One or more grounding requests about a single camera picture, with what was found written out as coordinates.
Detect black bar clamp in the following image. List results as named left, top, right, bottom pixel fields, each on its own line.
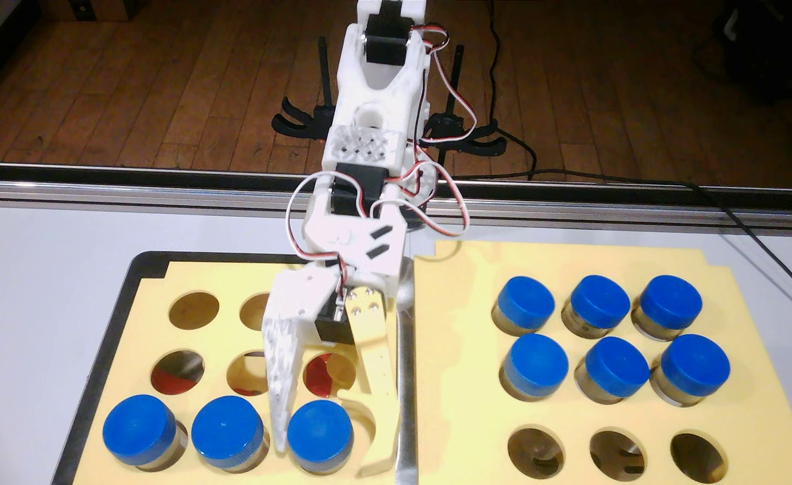
left=271, top=35, right=336, bottom=142
left=423, top=44, right=508, bottom=176

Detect white red servo wires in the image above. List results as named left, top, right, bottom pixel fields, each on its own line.
left=285, top=23, right=479, bottom=284

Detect dark bulky object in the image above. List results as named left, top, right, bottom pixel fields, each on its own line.
left=695, top=0, right=792, bottom=105

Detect black metal tray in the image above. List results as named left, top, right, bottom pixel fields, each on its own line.
left=51, top=251, right=418, bottom=485

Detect blue capped test tube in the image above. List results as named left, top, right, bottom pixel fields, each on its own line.
left=287, top=399, right=355, bottom=474
left=574, top=335, right=651, bottom=405
left=500, top=333, right=570, bottom=403
left=562, top=274, right=633, bottom=339
left=650, top=333, right=731, bottom=407
left=492, top=276, right=556, bottom=336
left=102, top=394, right=187, bottom=471
left=190, top=395, right=267, bottom=472
left=632, top=274, right=704, bottom=341

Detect yellow foam rack in tray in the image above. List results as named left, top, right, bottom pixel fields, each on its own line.
left=73, top=260, right=399, bottom=485

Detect large yellow foam rack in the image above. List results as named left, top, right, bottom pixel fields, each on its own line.
left=414, top=239, right=792, bottom=485

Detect aluminium table edge rail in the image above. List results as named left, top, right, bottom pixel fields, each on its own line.
left=0, top=162, right=792, bottom=233

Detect black hanging cable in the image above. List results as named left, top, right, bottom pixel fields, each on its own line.
left=487, top=0, right=538, bottom=179

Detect long black cable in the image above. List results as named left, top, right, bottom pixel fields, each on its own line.
left=436, top=168, right=792, bottom=319

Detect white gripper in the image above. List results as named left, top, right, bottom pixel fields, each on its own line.
left=261, top=195, right=410, bottom=478

